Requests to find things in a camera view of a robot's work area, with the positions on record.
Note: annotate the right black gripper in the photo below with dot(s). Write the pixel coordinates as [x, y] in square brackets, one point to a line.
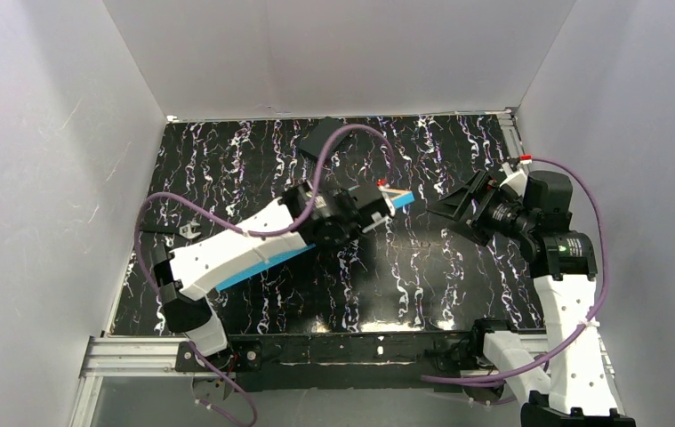
[478, 203]

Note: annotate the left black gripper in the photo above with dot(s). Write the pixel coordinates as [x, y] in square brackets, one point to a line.
[376, 204]

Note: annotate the light wooden picture frame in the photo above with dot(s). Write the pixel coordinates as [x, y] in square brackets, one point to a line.
[398, 198]

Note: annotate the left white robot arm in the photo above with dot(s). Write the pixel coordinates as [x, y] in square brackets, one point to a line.
[292, 224]

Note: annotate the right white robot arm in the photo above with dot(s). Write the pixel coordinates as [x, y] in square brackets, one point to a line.
[567, 385]

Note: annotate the black foam block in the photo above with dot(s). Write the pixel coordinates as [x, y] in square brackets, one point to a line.
[311, 145]

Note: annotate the aluminium rail right side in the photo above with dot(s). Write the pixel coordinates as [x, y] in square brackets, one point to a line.
[517, 135]

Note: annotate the aluminium rail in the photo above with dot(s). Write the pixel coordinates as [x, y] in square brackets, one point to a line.
[124, 357]
[517, 135]

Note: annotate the black mounting base plate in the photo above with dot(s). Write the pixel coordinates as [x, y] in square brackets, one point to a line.
[337, 361]

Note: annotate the small metal bracket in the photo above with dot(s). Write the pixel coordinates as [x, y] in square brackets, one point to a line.
[190, 231]

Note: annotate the aluminium rail front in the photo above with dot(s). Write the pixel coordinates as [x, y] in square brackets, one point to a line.
[124, 357]

